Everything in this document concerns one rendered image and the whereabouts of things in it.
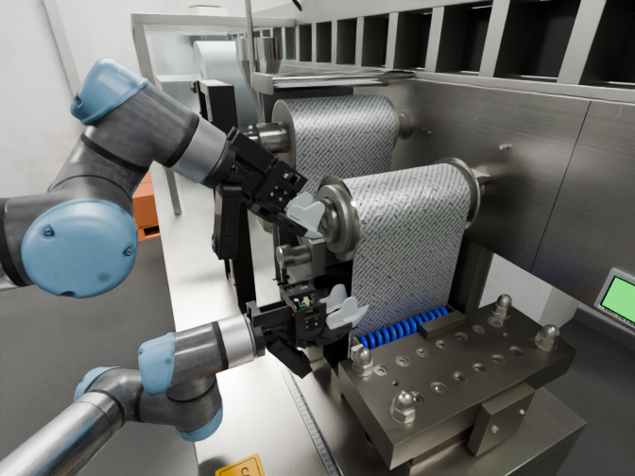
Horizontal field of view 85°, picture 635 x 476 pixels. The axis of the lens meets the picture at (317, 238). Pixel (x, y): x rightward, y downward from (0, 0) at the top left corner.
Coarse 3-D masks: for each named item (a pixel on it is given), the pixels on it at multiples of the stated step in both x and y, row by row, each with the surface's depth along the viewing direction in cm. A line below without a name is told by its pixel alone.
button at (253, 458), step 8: (248, 456) 56; (256, 456) 56; (232, 464) 55; (240, 464) 55; (248, 464) 55; (256, 464) 55; (216, 472) 54; (224, 472) 54; (232, 472) 54; (240, 472) 54; (248, 472) 54; (256, 472) 54; (264, 472) 54
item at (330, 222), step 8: (320, 200) 57; (328, 200) 56; (328, 208) 55; (328, 216) 56; (336, 216) 55; (320, 224) 59; (328, 224) 57; (336, 224) 55; (328, 232) 57; (336, 232) 55; (328, 240) 58; (336, 240) 57
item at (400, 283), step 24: (432, 240) 62; (456, 240) 65; (360, 264) 57; (384, 264) 60; (408, 264) 62; (432, 264) 65; (360, 288) 60; (384, 288) 62; (408, 288) 65; (432, 288) 68; (384, 312) 65; (408, 312) 69
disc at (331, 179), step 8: (328, 176) 57; (320, 184) 61; (328, 184) 58; (336, 184) 55; (344, 184) 53; (344, 192) 53; (352, 200) 52; (352, 208) 52; (352, 216) 53; (352, 224) 53; (352, 232) 54; (352, 240) 54; (328, 248) 64; (352, 248) 55; (336, 256) 61; (344, 256) 58; (352, 256) 56
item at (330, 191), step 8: (320, 192) 59; (328, 192) 56; (336, 192) 54; (336, 200) 54; (344, 200) 54; (336, 208) 55; (344, 208) 53; (344, 216) 53; (344, 224) 54; (344, 232) 54; (344, 240) 55; (336, 248) 58; (344, 248) 56
